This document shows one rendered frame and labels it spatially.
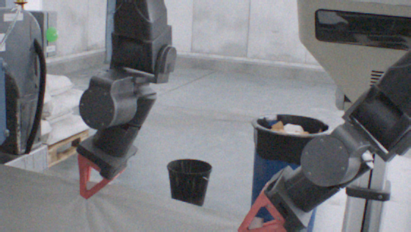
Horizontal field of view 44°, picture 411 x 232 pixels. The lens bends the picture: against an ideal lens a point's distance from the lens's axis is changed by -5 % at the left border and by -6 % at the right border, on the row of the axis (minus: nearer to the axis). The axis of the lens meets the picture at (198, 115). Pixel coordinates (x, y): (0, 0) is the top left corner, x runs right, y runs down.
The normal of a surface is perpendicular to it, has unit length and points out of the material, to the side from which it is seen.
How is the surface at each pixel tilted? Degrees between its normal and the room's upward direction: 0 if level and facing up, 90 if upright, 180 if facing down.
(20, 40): 90
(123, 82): 99
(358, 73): 130
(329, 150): 76
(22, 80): 90
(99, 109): 85
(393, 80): 95
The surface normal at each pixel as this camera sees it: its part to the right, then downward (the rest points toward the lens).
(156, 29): 0.88, 0.29
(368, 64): -0.29, 0.78
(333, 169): -0.51, -0.06
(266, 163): -0.71, 0.18
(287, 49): -0.33, 0.21
